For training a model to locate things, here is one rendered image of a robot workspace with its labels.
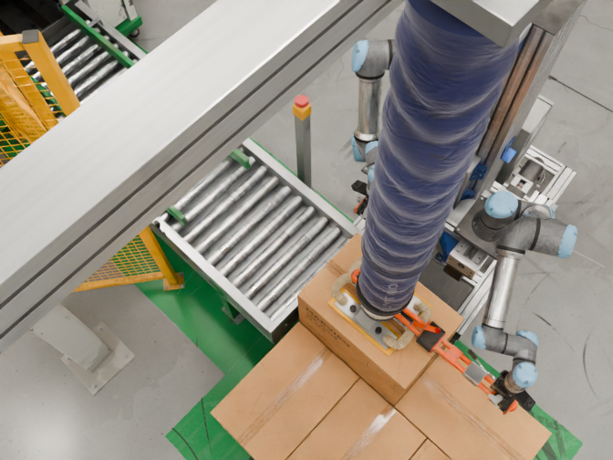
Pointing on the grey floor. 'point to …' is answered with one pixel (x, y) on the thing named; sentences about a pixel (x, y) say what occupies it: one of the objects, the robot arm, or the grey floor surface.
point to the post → (303, 143)
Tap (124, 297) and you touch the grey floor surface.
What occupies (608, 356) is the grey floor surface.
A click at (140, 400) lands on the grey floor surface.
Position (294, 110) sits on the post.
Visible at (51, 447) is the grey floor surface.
